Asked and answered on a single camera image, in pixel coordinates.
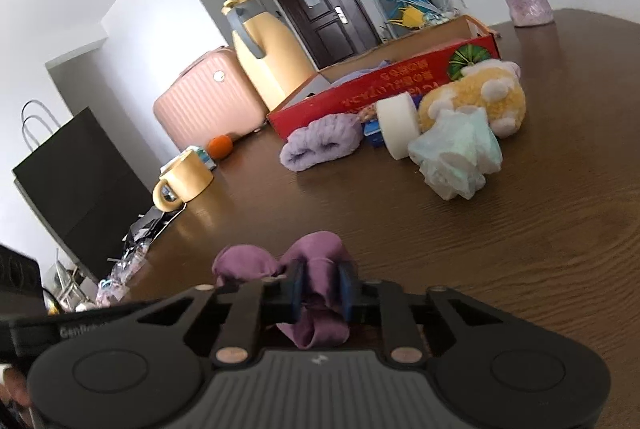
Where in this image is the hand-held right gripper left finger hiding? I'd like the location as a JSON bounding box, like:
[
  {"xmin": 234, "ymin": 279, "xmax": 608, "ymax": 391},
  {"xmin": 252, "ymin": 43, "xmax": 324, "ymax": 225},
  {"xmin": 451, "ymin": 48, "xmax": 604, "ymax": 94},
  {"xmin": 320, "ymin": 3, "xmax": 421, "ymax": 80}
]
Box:
[{"xmin": 134, "ymin": 262, "xmax": 306, "ymax": 368}]

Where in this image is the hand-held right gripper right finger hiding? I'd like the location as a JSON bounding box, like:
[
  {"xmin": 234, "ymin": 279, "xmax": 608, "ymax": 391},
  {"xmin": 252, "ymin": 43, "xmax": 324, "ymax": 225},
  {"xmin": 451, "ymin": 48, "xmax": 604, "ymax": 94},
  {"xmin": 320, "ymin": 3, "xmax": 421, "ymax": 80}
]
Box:
[{"xmin": 338, "ymin": 263, "xmax": 505, "ymax": 366}]

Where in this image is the purple cloth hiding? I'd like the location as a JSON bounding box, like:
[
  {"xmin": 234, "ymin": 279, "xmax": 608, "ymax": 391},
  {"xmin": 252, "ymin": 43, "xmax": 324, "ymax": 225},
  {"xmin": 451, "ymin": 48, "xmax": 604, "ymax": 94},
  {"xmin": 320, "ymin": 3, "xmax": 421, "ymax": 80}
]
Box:
[{"xmin": 212, "ymin": 231, "xmax": 358, "ymax": 350}]

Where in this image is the lavender fluffy headband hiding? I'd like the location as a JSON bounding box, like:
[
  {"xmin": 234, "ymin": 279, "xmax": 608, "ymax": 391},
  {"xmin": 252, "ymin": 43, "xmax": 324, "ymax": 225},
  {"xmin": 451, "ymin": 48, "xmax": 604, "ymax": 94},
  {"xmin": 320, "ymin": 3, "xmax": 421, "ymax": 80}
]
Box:
[{"xmin": 280, "ymin": 114, "xmax": 362, "ymax": 172}]

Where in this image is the blue tissue packet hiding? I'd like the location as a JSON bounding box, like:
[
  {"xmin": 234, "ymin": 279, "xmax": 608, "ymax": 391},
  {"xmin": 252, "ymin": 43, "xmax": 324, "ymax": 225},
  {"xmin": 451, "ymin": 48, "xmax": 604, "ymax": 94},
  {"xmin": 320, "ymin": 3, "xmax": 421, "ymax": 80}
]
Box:
[{"xmin": 362, "ymin": 116, "xmax": 386, "ymax": 148}]

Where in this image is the pale green mesh bath pouf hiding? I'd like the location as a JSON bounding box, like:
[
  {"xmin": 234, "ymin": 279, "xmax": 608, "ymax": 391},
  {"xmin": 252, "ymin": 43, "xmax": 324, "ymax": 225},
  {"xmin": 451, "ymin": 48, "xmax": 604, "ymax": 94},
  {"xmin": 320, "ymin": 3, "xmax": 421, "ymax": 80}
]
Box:
[{"xmin": 407, "ymin": 106, "xmax": 503, "ymax": 200}]

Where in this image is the red cardboard box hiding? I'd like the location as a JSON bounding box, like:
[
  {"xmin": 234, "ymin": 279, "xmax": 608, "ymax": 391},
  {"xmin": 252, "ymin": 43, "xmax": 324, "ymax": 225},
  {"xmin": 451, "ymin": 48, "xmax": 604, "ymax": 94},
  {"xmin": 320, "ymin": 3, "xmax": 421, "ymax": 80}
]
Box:
[{"xmin": 266, "ymin": 15, "xmax": 501, "ymax": 142}]

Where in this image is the yellow white plush toy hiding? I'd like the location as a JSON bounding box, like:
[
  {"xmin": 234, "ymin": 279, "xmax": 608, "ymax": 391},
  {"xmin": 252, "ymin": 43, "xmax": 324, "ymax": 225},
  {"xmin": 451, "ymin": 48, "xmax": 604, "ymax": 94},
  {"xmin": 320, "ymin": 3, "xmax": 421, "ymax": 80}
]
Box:
[{"xmin": 417, "ymin": 59, "xmax": 527, "ymax": 138}]

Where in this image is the person's left hand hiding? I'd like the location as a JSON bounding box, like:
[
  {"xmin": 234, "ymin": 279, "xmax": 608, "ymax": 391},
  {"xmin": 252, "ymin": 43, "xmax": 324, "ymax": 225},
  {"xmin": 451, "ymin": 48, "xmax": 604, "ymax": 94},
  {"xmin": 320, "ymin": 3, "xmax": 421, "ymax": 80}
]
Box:
[{"xmin": 0, "ymin": 365, "xmax": 32, "ymax": 415}]

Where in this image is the black paper bag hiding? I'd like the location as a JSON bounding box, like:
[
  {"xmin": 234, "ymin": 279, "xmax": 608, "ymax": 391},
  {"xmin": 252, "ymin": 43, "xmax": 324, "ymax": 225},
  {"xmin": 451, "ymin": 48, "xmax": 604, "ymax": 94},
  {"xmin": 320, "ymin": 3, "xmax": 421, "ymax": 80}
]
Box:
[{"xmin": 12, "ymin": 100, "xmax": 156, "ymax": 282}]

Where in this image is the pile of plastic wrappers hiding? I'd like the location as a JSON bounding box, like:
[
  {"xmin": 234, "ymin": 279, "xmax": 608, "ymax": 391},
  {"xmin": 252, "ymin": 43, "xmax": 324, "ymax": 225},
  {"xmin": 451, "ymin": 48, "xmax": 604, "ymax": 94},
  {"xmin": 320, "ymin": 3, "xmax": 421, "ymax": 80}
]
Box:
[{"xmin": 95, "ymin": 206, "xmax": 186, "ymax": 307}]

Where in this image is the yellow ceramic mug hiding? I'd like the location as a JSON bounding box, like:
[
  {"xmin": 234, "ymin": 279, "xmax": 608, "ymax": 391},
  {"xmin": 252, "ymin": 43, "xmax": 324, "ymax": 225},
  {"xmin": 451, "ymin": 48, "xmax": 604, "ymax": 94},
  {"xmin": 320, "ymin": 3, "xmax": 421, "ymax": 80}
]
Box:
[{"xmin": 152, "ymin": 154, "xmax": 215, "ymax": 212}]

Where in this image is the blue white tissue box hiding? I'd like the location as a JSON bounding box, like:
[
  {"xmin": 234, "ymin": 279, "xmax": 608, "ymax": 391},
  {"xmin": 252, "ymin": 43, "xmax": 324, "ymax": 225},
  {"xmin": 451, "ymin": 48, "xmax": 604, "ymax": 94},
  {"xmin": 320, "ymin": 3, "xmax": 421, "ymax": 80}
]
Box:
[{"xmin": 192, "ymin": 146, "xmax": 217, "ymax": 170}]

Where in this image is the orange fruit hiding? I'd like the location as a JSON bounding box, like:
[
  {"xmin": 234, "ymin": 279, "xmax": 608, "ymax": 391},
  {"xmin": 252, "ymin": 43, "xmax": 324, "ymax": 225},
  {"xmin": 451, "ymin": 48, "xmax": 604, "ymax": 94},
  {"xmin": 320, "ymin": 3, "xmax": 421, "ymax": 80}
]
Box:
[{"xmin": 207, "ymin": 135, "xmax": 234, "ymax": 160}]

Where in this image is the pink ribbed suitcase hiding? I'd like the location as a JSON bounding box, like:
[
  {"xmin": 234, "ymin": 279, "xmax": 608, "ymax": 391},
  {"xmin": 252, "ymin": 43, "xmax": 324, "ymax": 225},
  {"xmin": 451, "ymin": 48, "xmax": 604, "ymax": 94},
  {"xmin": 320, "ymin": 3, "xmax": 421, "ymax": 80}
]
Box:
[{"xmin": 153, "ymin": 48, "xmax": 268, "ymax": 154}]

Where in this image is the yellow thermos jug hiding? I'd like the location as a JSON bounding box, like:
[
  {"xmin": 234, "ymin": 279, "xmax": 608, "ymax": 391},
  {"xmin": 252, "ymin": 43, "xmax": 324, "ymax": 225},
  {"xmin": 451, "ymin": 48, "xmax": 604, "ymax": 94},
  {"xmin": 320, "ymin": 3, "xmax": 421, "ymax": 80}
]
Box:
[{"xmin": 221, "ymin": 0, "xmax": 319, "ymax": 112}]

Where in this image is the dark brown door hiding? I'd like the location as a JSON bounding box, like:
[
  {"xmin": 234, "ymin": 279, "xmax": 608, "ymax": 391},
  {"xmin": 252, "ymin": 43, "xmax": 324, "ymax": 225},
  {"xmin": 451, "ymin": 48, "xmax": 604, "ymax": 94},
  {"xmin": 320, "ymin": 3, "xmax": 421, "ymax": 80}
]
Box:
[{"xmin": 266, "ymin": 0, "xmax": 381, "ymax": 70}]

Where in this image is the blue yellow toy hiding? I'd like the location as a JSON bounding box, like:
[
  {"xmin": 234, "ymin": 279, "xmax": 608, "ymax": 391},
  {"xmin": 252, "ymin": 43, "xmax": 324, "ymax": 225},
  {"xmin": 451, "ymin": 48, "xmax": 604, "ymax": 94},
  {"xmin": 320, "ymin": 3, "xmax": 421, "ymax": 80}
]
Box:
[{"xmin": 385, "ymin": 0, "xmax": 436, "ymax": 32}]

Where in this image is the cart with bottles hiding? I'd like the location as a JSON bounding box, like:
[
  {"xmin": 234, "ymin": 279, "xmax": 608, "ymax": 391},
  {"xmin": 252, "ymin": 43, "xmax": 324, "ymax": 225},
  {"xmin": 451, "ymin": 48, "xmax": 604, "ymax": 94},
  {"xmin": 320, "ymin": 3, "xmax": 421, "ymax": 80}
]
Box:
[{"xmin": 425, "ymin": 6, "xmax": 458, "ymax": 27}]

